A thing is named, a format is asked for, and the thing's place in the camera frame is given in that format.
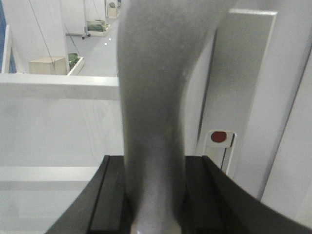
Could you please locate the red dot lock indicator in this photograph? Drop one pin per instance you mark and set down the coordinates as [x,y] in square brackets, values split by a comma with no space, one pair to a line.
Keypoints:
[218,136]

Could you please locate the white framed transparent sliding door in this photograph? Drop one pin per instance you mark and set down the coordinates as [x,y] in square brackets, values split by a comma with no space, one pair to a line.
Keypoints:
[56,130]

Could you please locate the distant wooden box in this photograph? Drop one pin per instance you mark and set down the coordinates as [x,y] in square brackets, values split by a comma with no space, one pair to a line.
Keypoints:
[48,66]

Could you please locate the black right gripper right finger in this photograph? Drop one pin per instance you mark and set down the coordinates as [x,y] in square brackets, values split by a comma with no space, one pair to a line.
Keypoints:
[215,204]

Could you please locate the distant green sandbag left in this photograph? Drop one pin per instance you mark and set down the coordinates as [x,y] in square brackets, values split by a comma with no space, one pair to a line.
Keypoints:
[73,59]

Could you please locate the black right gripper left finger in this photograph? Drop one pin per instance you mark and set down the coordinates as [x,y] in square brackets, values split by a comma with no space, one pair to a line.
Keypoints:
[102,206]

